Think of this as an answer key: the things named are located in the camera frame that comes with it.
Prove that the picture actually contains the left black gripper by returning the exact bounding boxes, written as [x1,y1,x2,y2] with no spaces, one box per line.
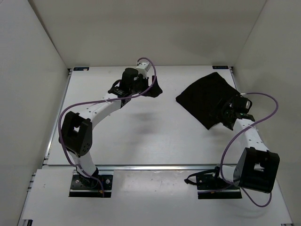
[131,73,162,97]

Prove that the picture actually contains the black skirt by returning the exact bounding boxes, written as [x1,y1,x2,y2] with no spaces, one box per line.
[175,72,239,130]

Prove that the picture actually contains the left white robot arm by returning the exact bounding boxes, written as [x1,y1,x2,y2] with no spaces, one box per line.
[58,63,163,191]

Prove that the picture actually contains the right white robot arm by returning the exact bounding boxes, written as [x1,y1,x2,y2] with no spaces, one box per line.
[211,95,280,193]

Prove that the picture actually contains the right blue corner label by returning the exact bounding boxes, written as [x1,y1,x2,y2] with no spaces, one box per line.
[212,65,229,70]

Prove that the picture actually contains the blue corner label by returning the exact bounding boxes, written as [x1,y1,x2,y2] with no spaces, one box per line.
[73,67,89,71]
[212,65,229,70]

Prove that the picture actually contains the left blue corner label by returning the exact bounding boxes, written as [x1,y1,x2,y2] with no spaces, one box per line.
[73,67,89,71]

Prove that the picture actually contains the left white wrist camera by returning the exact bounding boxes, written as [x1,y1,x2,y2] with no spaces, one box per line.
[135,62,150,77]

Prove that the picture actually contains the right aluminium side rail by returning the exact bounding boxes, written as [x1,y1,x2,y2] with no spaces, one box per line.
[230,66,261,158]

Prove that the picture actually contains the aluminium side rail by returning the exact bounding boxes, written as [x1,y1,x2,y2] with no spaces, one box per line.
[42,68,73,167]
[230,66,261,158]

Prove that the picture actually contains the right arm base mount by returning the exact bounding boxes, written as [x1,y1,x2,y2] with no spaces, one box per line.
[184,166,242,200]

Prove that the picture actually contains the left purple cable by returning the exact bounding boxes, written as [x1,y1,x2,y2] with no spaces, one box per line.
[58,57,158,193]

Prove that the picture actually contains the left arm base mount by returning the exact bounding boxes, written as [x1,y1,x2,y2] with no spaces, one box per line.
[69,171,113,198]

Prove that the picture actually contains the left aluminium side rail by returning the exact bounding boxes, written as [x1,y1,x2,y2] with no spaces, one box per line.
[42,68,73,167]

